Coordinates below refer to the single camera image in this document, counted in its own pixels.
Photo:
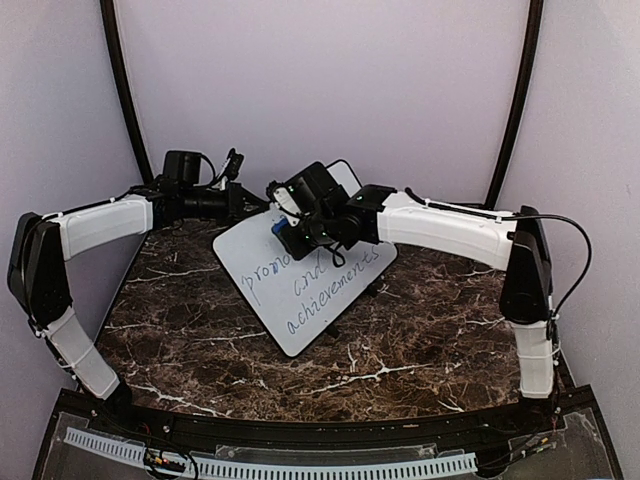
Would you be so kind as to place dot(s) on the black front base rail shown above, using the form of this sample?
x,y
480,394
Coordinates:
x,y
495,432

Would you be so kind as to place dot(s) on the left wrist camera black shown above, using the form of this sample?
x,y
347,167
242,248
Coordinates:
x,y
182,166

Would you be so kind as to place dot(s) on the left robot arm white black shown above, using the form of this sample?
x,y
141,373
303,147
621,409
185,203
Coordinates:
x,y
44,244

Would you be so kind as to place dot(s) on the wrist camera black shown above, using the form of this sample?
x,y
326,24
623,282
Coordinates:
x,y
315,191
182,166

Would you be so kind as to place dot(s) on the black frame post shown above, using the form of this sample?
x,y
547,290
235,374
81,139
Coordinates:
x,y
123,88
516,111

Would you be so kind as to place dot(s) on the left black frame post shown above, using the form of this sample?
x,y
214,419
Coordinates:
x,y
123,88

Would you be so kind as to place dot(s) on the white whiteboard with black frame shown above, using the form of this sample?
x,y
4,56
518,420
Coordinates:
x,y
295,300

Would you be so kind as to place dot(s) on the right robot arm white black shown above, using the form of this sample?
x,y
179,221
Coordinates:
x,y
513,243

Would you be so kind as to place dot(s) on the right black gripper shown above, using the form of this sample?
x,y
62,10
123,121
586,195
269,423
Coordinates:
x,y
297,249

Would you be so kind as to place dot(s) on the blue whiteboard eraser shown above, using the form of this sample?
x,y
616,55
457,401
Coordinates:
x,y
277,228

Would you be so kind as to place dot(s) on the right black frame post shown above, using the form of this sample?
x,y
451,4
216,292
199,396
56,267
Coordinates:
x,y
516,111

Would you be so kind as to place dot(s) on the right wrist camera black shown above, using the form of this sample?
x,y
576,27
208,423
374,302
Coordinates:
x,y
315,191

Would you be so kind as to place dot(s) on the white slotted cable duct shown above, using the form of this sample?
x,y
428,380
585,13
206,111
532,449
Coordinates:
x,y
255,463

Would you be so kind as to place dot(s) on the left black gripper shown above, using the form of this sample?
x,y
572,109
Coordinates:
x,y
235,209

